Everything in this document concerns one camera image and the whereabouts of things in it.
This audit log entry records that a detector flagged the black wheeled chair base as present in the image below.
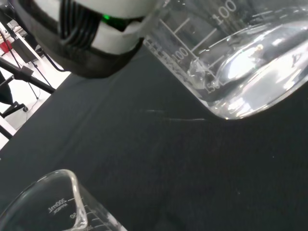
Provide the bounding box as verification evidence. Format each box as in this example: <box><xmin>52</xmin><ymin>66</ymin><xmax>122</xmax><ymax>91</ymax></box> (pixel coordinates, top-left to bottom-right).
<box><xmin>0</xmin><ymin>71</ymin><xmax>29</xmax><ymax>118</ymax></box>

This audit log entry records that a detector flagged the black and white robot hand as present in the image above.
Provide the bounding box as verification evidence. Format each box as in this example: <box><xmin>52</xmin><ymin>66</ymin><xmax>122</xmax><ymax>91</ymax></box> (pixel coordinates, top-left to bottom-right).
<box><xmin>11</xmin><ymin>0</ymin><xmax>167</xmax><ymax>79</ymax></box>

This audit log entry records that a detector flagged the clear empty glass beaker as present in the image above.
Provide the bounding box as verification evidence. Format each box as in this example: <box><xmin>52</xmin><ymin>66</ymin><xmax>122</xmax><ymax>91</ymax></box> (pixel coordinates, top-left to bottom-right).
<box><xmin>0</xmin><ymin>169</ymin><xmax>128</xmax><ymax>231</ymax></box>

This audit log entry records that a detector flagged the black tripod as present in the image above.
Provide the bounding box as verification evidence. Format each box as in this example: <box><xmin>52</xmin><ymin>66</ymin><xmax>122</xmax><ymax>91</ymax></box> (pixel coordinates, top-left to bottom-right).
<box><xmin>0</xmin><ymin>56</ymin><xmax>56</xmax><ymax>95</ymax></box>

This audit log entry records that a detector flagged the black bench cloth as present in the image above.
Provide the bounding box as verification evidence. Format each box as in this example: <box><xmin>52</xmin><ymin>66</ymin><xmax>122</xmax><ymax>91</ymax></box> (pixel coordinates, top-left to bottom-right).
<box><xmin>0</xmin><ymin>43</ymin><xmax>308</xmax><ymax>231</ymax></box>

